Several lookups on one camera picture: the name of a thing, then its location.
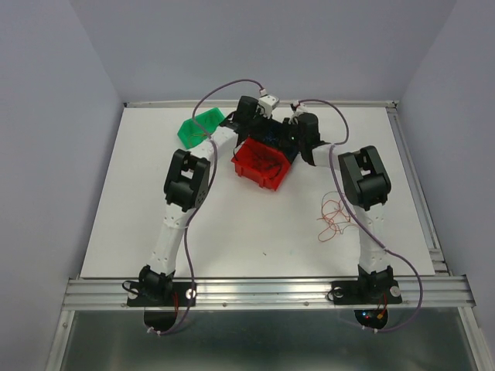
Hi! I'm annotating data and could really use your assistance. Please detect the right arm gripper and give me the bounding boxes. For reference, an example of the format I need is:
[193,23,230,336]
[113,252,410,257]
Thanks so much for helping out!
[271,117,305,148]

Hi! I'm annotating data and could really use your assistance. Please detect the black ribbon cable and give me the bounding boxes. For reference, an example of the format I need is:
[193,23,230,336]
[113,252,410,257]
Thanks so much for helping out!
[231,148,287,182]

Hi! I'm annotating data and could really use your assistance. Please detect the orange thin wire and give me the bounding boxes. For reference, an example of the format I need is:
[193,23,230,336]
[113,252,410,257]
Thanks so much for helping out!
[316,191,357,243]

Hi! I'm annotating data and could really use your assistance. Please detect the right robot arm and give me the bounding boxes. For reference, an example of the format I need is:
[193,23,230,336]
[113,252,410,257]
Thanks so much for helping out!
[283,113,402,305]

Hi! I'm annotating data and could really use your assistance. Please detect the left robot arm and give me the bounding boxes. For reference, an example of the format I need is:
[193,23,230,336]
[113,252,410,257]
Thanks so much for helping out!
[138,94,279,305]

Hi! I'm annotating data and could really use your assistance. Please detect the black plastic bin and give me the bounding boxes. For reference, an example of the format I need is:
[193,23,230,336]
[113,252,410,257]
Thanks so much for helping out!
[251,117,299,163]

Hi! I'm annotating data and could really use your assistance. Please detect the red plastic bin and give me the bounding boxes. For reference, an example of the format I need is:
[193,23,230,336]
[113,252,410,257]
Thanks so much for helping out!
[231,138,292,192]

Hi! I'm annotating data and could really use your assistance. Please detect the green plastic bin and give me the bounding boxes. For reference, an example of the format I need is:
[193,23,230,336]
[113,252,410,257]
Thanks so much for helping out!
[177,107,225,149]

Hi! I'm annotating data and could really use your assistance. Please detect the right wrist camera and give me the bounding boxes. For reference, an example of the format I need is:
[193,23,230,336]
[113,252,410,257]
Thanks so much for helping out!
[290,100,308,121]

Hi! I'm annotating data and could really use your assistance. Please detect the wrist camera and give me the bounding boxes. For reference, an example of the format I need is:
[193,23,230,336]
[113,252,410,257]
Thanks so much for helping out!
[258,88,280,118]
[290,100,308,121]

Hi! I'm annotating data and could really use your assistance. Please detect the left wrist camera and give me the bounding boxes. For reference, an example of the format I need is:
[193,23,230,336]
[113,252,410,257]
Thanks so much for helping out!
[258,88,280,118]

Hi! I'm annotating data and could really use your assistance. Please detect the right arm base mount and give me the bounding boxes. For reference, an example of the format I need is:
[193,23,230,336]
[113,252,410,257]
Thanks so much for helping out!
[327,267,402,305]

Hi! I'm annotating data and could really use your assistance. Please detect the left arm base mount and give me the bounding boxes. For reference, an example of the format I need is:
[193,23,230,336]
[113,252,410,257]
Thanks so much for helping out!
[121,266,196,308]

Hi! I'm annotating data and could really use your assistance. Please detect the aluminium mounting rail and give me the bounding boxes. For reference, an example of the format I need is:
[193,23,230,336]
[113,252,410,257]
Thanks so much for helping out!
[62,276,476,311]

